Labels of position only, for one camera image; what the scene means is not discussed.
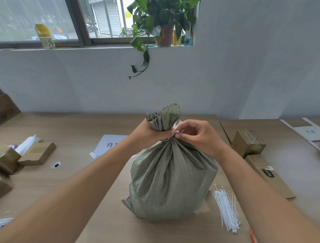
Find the yellow glass bottle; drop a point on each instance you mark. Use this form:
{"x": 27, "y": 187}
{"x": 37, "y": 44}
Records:
{"x": 177, "y": 37}

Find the person's left hand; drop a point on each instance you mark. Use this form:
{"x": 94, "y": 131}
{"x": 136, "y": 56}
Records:
{"x": 145, "y": 134}

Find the small taped cardboard box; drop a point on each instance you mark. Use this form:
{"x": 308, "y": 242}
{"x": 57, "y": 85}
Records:
{"x": 247, "y": 142}

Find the person's left forearm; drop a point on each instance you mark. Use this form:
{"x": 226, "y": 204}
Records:
{"x": 75, "y": 195}

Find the person's left thumb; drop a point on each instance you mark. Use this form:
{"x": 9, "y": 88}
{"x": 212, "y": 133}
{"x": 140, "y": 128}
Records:
{"x": 165, "y": 135}

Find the yellow labelled bottle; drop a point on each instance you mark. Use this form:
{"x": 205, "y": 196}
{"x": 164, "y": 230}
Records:
{"x": 45, "y": 36}

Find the reddish plant pot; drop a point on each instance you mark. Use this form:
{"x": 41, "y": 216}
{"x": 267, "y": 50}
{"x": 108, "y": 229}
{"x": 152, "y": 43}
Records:
{"x": 165, "y": 36}

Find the blue glass bottle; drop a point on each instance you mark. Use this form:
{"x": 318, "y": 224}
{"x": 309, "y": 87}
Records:
{"x": 188, "y": 40}

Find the person's right hand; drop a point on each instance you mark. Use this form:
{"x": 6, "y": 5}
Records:
{"x": 205, "y": 140}

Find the open brown cardboard box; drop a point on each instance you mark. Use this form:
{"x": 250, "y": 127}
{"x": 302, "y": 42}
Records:
{"x": 8, "y": 160}

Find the small purple item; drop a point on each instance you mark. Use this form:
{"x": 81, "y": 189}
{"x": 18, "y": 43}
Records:
{"x": 13, "y": 146}

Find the person's right thumb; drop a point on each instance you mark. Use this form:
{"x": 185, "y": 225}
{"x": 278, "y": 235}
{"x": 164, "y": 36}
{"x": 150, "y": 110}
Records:
{"x": 186, "y": 139}

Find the green woven sack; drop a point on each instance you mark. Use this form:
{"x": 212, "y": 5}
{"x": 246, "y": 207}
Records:
{"x": 170, "y": 180}

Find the white and brown flat carton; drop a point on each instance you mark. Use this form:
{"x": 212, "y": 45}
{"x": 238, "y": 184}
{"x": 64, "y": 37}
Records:
{"x": 306, "y": 131}

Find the flat cardboard box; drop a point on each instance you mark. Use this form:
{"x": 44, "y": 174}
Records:
{"x": 37, "y": 152}

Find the dark window frame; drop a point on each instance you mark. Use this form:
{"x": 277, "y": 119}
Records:
{"x": 81, "y": 27}

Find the flat brown cardboard mailer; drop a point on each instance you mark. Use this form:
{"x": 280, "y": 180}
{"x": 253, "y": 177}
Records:
{"x": 270, "y": 175}

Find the white printed paper sheet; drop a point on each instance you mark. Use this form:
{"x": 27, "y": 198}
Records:
{"x": 110, "y": 144}

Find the person's right forearm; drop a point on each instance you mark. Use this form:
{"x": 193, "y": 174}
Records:
{"x": 262, "y": 205}

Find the brown cardboard sheet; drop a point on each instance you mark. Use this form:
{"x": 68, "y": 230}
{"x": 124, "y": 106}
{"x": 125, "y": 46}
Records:
{"x": 112, "y": 225}

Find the green trailing pothos plant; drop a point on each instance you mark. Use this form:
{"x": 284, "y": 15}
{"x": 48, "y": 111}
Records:
{"x": 160, "y": 17}

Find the dark brown wooden board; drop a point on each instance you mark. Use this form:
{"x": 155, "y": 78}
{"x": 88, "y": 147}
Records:
{"x": 7, "y": 107}

